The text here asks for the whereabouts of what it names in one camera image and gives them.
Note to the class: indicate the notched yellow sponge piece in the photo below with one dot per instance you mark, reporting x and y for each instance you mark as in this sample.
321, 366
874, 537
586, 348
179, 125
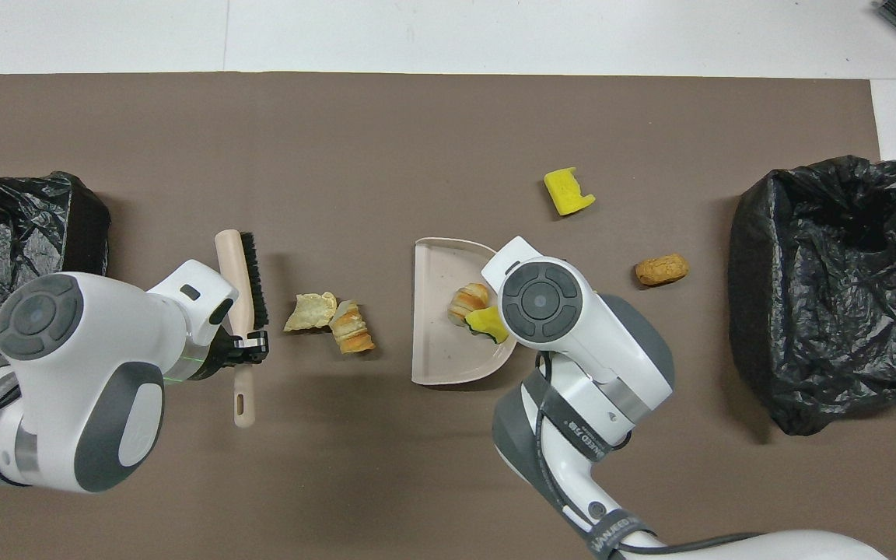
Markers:
565, 194

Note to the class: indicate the brown bread roll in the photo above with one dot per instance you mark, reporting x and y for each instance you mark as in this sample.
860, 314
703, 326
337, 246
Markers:
661, 270

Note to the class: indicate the beige brush with black bristles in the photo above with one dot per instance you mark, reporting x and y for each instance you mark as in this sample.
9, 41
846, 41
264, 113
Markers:
229, 264

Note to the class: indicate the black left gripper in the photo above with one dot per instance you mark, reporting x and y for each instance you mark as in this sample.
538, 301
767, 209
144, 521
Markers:
222, 354

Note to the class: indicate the pale flaky bread piece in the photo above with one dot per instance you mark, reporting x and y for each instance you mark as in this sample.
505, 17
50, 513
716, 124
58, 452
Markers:
309, 311

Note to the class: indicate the striped croissant piece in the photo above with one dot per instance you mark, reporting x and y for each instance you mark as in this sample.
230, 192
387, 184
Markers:
352, 330
467, 302

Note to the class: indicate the yellow and green sponge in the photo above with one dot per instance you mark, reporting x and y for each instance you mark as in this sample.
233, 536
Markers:
488, 321

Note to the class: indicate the brown table mat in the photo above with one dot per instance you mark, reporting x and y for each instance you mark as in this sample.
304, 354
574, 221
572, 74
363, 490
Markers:
448, 117

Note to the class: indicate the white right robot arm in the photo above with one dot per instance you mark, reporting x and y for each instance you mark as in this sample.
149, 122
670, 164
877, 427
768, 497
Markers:
541, 299

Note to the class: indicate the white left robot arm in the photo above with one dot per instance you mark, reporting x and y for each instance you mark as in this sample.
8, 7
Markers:
51, 319

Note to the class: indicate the beige plastic dustpan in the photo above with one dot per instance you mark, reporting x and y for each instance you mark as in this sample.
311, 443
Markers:
436, 311

